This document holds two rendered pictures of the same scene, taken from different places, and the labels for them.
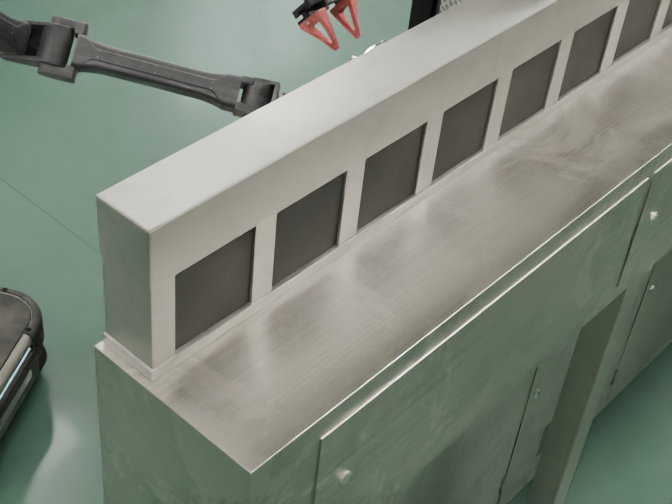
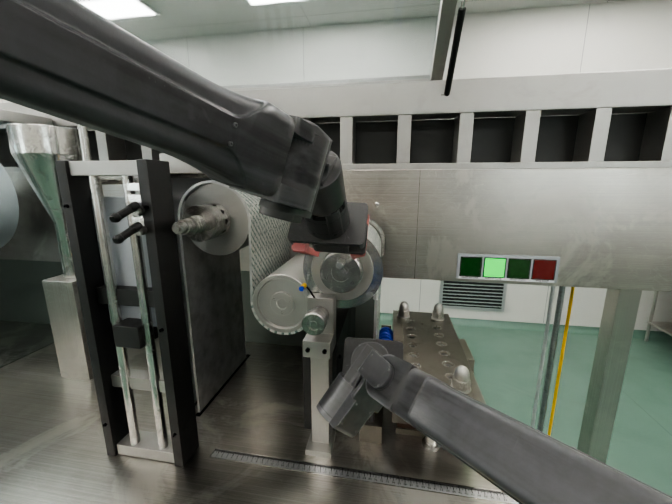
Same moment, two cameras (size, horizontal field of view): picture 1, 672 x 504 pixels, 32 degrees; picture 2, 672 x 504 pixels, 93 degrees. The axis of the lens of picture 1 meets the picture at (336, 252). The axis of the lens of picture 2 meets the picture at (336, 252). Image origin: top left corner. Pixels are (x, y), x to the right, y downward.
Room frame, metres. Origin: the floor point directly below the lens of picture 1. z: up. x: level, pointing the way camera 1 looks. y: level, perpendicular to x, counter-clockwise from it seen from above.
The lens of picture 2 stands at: (2.11, 0.47, 1.41)
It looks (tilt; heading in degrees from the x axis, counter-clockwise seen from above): 12 degrees down; 242
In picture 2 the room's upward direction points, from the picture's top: straight up
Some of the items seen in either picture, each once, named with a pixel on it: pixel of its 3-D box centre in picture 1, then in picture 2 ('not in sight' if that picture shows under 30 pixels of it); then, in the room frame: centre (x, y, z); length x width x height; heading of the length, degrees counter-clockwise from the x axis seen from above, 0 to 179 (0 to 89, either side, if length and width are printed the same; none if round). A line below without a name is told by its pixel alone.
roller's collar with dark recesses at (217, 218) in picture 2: not in sight; (207, 222); (2.04, -0.17, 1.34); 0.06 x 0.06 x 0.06; 52
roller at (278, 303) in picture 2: not in sight; (299, 284); (1.85, -0.20, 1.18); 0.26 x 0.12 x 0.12; 52
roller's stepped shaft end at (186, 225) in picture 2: not in sight; (186, 226); (2.08, -0.12, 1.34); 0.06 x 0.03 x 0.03; 52
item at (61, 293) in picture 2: not in sight; (72, 270); (2.34, -0.56, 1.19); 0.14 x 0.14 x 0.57
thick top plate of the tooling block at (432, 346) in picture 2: not in sight; (426, 355); (1.59, -0.05, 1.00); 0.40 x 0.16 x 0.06; 52
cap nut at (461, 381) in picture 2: not in sight; (461, 377); (1.65, 0.10, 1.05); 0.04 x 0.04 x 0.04
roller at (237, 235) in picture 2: not in sight; (244, 214); (1.95, -0.29, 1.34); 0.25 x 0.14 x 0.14; 52
